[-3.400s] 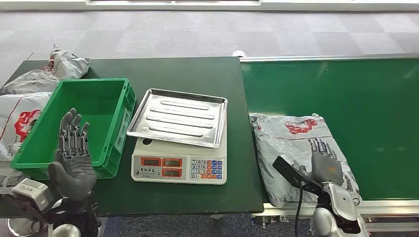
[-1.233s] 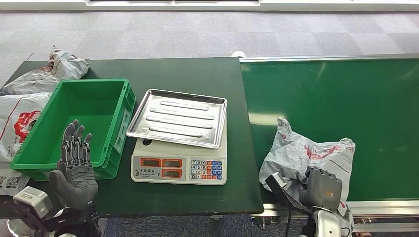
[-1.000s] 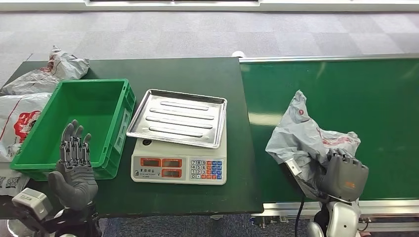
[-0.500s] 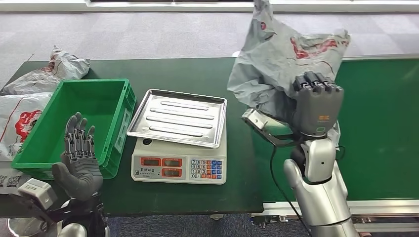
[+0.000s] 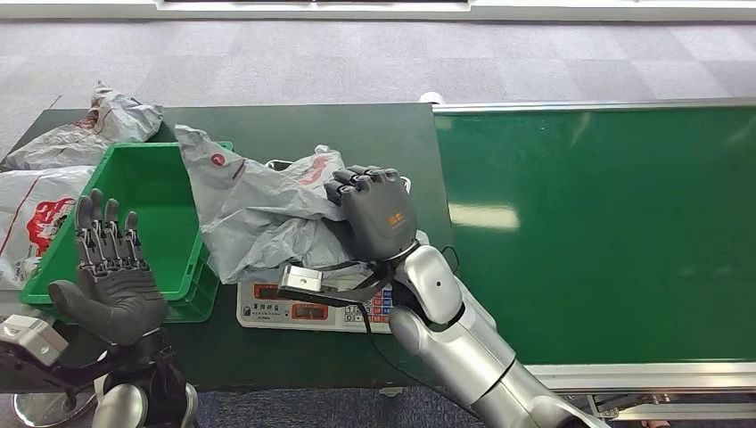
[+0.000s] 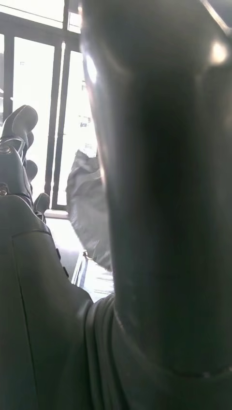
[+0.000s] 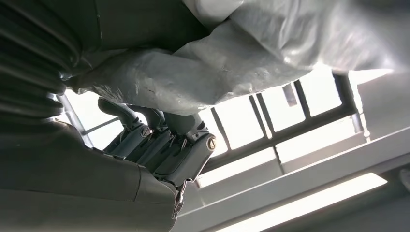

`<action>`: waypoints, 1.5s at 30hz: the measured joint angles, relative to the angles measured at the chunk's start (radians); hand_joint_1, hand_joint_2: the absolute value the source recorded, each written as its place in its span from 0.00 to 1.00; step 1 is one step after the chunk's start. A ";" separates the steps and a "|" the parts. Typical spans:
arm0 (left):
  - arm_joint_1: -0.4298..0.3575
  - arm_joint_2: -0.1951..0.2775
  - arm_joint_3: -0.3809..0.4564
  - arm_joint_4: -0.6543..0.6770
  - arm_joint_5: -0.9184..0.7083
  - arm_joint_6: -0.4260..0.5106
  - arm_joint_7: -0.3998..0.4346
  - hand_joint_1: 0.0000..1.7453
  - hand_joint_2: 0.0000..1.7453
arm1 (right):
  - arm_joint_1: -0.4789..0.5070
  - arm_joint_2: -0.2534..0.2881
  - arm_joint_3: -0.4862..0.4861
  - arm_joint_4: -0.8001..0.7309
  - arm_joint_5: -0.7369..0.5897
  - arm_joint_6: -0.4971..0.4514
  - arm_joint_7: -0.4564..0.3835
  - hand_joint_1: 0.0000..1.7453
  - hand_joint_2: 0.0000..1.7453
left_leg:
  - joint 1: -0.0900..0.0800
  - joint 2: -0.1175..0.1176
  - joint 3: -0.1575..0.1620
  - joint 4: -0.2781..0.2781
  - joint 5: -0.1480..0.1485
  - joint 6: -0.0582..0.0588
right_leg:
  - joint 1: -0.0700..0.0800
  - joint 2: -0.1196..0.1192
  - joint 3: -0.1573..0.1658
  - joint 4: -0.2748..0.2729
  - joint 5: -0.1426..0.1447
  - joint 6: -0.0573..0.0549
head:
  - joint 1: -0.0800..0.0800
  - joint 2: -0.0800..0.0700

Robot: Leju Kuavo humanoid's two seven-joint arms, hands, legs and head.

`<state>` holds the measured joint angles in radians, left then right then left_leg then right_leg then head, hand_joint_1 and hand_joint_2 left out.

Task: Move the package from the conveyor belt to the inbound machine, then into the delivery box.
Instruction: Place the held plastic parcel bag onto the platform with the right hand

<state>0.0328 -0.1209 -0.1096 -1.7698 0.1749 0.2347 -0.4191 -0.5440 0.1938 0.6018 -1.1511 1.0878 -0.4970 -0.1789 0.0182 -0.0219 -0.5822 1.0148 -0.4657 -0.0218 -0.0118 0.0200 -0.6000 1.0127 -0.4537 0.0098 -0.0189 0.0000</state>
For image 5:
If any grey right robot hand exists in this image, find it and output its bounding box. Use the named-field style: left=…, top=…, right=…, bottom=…
left=323, top=166, right=419, bottom=263

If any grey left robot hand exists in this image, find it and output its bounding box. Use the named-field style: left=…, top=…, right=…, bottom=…
left=46, top=188, right=169, bottom=348

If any grey plastic package red dot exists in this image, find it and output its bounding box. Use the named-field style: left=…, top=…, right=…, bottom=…
left=173, top=124, right=428, bottom=286

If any white package red print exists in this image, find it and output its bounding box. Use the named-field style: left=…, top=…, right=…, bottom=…
left=0, top=165, right=97, bottom=292

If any crumpled grey plastic package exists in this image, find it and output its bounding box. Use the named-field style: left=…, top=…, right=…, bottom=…
left=0, top=80, right=165, bottom=173

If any green conveyor belt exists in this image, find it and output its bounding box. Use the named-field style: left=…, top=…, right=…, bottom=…
left=431, top=97, right=756, bottom=422

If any green plastic bin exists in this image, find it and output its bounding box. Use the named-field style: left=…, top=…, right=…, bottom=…
left=21, top=140, right=235, bottom=325

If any dark green table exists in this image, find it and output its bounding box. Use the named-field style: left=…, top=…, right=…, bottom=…
left=0, top=103, right=457, bottom=395

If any white electronic weighing scale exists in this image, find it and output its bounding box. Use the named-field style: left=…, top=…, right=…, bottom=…
left=235, top=158, right=415, bottom=335

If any round metal base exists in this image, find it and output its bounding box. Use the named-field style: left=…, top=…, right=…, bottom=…
left=12, top=384, right=99, bottom=428

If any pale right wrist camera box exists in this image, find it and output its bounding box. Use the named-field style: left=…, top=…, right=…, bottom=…
left=277, top=265, right=325, bottom=295

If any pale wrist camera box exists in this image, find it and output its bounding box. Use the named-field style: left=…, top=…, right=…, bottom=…
left=0, top=314, right=70, bottom=368
left=277, top=265, right=325, bottom=295

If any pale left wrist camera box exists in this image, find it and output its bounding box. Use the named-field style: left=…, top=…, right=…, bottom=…
left=0, top=314, right=70, bottom=368

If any black cable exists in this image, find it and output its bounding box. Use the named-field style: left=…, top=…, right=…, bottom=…
left=353, top=302, right=480, bottom=417

